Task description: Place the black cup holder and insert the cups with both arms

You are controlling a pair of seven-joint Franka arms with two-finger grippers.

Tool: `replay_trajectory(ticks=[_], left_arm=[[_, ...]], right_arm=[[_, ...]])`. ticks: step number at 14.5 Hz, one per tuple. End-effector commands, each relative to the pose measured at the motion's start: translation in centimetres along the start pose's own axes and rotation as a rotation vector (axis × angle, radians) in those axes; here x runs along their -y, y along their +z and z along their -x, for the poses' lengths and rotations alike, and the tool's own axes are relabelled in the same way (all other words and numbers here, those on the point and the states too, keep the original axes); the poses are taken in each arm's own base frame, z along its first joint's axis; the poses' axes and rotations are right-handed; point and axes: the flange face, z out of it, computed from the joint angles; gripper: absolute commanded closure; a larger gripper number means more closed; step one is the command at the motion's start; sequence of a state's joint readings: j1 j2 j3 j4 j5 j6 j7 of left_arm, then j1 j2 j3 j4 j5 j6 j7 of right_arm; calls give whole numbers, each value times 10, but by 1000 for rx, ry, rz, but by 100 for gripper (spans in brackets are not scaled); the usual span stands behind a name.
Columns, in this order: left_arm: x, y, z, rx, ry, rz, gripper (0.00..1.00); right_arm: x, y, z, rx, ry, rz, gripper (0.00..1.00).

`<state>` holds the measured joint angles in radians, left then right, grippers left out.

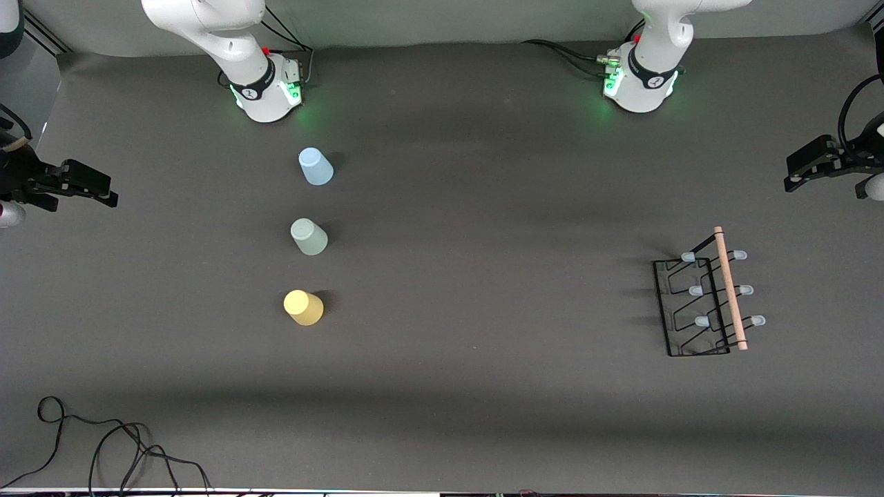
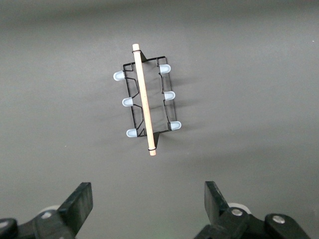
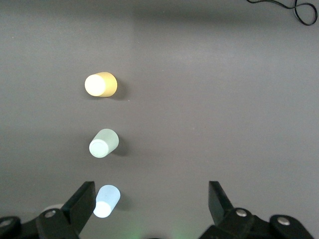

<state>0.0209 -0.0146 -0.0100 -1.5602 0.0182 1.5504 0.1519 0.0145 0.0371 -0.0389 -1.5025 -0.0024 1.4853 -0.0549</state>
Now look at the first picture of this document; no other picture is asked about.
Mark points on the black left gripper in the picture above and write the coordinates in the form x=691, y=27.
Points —
x=858, y=158

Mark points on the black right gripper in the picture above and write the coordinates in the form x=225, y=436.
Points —
x=21, y=176

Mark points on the pale green plastic cup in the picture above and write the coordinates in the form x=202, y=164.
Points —
x=309, y=237

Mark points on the yellow plastic cup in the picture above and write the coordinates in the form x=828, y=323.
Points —
x=304, y=308

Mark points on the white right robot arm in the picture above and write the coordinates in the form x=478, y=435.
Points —
x=207, y=27

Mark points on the light blue plastic cup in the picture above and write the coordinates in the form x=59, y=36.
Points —
x=316, y=167

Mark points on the aluminium frame rail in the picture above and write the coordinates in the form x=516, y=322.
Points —
x=45, y=34
x=876, y=26

